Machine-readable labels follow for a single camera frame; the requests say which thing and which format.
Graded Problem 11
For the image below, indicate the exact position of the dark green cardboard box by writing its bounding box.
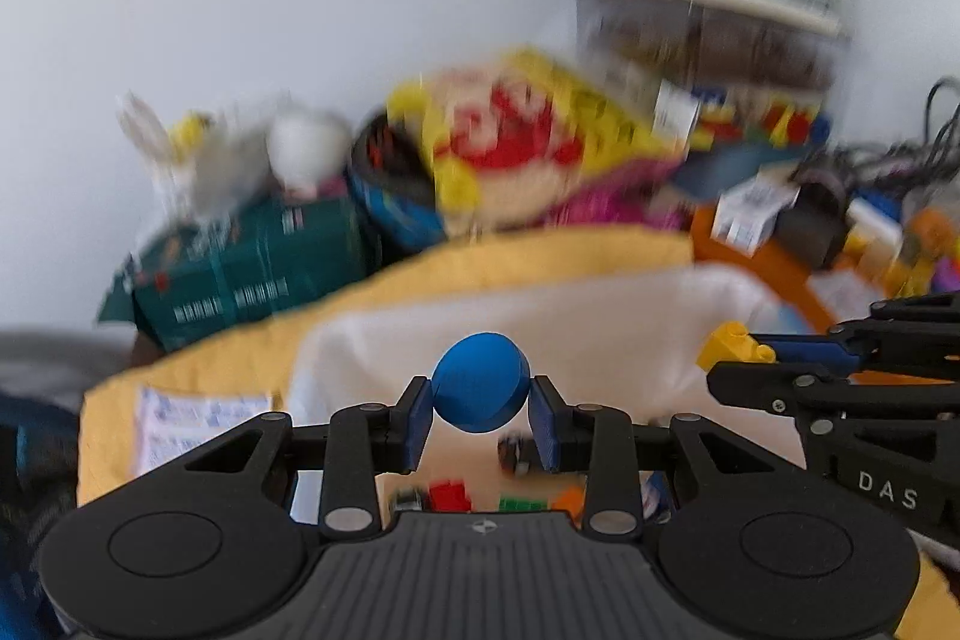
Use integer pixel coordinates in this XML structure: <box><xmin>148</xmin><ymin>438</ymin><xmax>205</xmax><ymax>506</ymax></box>
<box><xmin>96</xmin><ymin>196</ymin><xmax>377</xmax><ymax>354</ymax></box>

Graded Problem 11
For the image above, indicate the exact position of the orange box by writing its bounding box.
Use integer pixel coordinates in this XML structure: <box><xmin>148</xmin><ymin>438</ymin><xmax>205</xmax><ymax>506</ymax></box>
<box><xmin>689</xmin><ymin>200</ymin><xmax>865</xmax><ymax>327</ymax></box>

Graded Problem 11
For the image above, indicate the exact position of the small white box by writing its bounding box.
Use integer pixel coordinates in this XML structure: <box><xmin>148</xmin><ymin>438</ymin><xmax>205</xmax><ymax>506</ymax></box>
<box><xmin>712</xmin><ymin>170</ymin><xmax>801</xmax><ymax>256</ymax></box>

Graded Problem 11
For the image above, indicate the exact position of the black cable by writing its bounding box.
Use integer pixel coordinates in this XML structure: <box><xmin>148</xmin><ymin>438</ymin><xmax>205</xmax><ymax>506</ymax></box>
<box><xmin>793</xmin><ymin>77</ymin><xmax>960</xmax><ymax>193</ymax></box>

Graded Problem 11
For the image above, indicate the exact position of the pink shiny bag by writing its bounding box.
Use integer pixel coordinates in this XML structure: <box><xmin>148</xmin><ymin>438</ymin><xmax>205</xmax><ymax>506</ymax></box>
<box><xmin>546</xmin><ymin>173</ymin><xmax>692</xmax><ymax>234</ymax></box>

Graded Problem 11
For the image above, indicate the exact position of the yellow snack bag red print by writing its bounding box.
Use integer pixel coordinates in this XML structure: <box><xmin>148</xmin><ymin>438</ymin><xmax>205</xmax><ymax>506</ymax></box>
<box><xmin>385</xmin><ymin>47</ymin><xmax>689</xmax><ymax>234</ymax></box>

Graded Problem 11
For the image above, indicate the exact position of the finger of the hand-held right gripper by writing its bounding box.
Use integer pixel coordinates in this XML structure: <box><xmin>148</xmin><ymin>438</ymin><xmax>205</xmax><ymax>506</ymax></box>
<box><xmin>749</xmin><ymin>293</ymin><xmax>960</xmax><ymax>372</ymax></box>
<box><xmin>706</xmin><ymin>361</ymin><xmax>960</xmax><ymax>421</ymax></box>

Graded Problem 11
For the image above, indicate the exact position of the white plush toy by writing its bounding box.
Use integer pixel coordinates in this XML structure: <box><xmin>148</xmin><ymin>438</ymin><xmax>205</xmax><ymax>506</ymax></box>
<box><xmin>115</xmin><ymin>88</ymin><xmax>287</xmax><ymax>230</ymax></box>

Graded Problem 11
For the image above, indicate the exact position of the blue mesh chair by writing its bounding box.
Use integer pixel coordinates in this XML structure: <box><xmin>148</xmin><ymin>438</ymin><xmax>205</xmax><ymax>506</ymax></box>
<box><xmin>0</xmin><ymin>389</ymin><xmax>85</xmax><ymax>640</ymax></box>

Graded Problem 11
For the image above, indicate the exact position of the colourful stacking ring toy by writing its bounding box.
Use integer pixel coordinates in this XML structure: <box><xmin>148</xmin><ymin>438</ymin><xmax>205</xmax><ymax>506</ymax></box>
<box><xmin>895</xmin><ymin>204</ymin><xmax>960</xmax><ymax>298</ymax></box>

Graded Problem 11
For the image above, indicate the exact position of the white plastic storage bin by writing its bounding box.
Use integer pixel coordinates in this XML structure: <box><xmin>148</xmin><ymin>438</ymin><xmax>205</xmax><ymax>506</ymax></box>
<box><xmin>288</xmin><ymin>260</ymin><xmax>820</xmax><ymax>530</ymax></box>

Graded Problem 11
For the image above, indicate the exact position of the black device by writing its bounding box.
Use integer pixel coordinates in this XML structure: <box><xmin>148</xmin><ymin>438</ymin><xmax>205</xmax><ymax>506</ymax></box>
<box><xmin>775</xmin><ymin>167</ymin><xmax>854</xmax><ymax>271</ymax></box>

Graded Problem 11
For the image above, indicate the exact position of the blue round disc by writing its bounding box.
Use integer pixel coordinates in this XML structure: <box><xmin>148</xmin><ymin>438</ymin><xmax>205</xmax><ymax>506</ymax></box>
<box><xmin>429</xmin><ymin>332</ymin><xmax>533</xmax><ymax>435</ymax></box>

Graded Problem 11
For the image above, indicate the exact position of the colourful toy box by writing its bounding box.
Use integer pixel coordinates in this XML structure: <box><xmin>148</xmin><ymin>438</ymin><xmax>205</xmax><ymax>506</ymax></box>
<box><xmin>678</xmin><ymin>83</ymin><xmax>835</xmax><ymax>151</ymax></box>

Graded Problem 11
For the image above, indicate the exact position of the small yellow building brick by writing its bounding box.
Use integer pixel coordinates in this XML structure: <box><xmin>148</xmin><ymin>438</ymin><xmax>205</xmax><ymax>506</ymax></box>
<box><xmin>695</xmin><ymin>320</ymin><xmax>778</xmax><ymax>375</ymax></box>

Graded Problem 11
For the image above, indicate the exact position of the white egg-shaped toy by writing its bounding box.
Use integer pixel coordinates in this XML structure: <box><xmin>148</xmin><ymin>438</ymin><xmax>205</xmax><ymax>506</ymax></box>
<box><xmin>265</xmin><ymin>107</ymin><xmax>355</xmax><ymax>200</ymax></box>

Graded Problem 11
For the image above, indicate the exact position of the dark round tin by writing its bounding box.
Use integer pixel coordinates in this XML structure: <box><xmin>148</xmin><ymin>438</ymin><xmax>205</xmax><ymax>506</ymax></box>
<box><xmin>344</xmin><ymin>110</ymin><xmax>449</xmax><ymax>256</ymax></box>

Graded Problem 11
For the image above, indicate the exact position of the red building brick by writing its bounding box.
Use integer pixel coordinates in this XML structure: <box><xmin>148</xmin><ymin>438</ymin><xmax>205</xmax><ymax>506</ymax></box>
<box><xmin>427</xmin><ymin>478</ymin><xmax>474</xmax><ymax>513</ymax></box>

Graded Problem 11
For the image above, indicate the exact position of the orange building brick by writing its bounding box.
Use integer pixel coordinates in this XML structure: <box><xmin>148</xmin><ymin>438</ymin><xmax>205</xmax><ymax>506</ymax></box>
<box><xmin>550</xmin><ymin>485</ymin><xmax>588</xmax><ymax>522</ymax></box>

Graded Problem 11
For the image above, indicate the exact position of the white jar blue lid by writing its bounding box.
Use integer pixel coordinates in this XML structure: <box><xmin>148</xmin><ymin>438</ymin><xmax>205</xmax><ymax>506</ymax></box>
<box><xmin>843</xmin><ymin>197</ymin><xmax>906</xmax><ymax>268</ymax></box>

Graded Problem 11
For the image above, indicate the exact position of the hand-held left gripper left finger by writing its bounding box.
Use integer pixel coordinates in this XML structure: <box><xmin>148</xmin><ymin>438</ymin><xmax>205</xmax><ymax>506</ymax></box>
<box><xmin>180</xmin><ymin>375</ymin><xmax>437</xmax><ymax>537</ymax></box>

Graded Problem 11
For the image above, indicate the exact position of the yellow blanket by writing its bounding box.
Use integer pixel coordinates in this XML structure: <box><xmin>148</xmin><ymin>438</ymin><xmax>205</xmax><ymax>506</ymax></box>
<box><xmin>78</xmin><ymin>226</ymin><xmax>960</xmax><ymax>640</ymax></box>

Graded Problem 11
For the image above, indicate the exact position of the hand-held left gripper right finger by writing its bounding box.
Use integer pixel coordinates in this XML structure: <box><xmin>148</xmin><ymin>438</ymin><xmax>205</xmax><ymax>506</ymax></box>
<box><xmin>526</xmin><ymin>375</ymin><xmax>787</xmax><ymax>537</ymax></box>

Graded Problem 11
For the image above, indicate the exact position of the clear plastic box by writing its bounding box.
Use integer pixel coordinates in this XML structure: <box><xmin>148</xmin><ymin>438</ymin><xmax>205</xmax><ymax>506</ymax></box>
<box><xmin>576</xmin><ymin>0</ymin><xmax>842</xmax><ymax>103</ymax></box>

